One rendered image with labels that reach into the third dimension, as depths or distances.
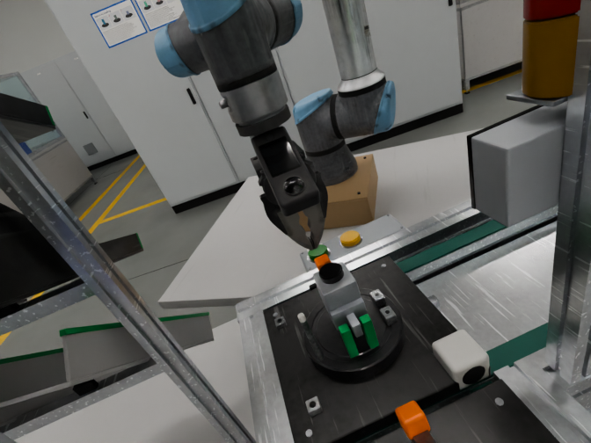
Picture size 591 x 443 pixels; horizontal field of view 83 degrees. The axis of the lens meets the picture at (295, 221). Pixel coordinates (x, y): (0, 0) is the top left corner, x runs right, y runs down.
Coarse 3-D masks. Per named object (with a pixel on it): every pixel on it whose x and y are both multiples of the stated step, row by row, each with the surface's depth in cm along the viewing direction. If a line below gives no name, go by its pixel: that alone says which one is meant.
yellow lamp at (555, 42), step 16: (576, 16) 20; (528, 32) 22; (544, 32) 21; (560, 32) 21; (576, 32) 20; (528, 48) 23; (544, 48) 22; (560, 48) 21; (576, 48) 21; (528, 64) 23; (544, 64) 22; (560, 64) 22; (528, 80) 24; (544, 80) 23; (560, 80) 22; (544, 96) 23; (560, 96) 23
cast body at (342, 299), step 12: (336, 264) 42; (324, 276) 41; (336, 276) 40; (348, 276) 41; (324, 288) 40; (336, 288) 40; (348, 288) 40; (324, 300) 41; (336, 300) 40; (348, 300) 41; (360, 300) 41; (336, 312) 41; (348, 312) 41; (360, 312) 41; (336, 324) 41; (348, 324) 42; (360, 324) 40
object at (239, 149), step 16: (144, 0) 268; (160, 0) 269; (176, 0) 270; (144, 16) 273; (160, 16) 274; (176, 16) 275; (192, 80) 302; (208, 80) 302; (208, 96) 308; (288, 96) 315; (208, 112) 315; (224, 112) 317; (224, 128) 324; (288, 128) 330; (224, 144) 332; (240, 144) 334; (240, 160) 342; (240, 176) 350
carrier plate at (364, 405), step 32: (384, 288) 53; (416, 288) 51; (288, 320) 54; (416, 320) 46; (288, 352) 49; (416, 352) 42; (288, 384) 44; (320, 384) 43; (352, 384) 42; (384, 384) 40; (416, 384) 39; (448, 384) 38; (288, 416) 41; (320, 416) 40; (352, 416) 39; (384, 416) 37
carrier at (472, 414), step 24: (504, 384) 36; (456, 408) 36; (480, 408) 35; (504, 408) 34; (528, 408) 34; (432, 432) 35; (456, 432) 34; (480, 432) 33; (504, 432) 33; (528, 432) 32
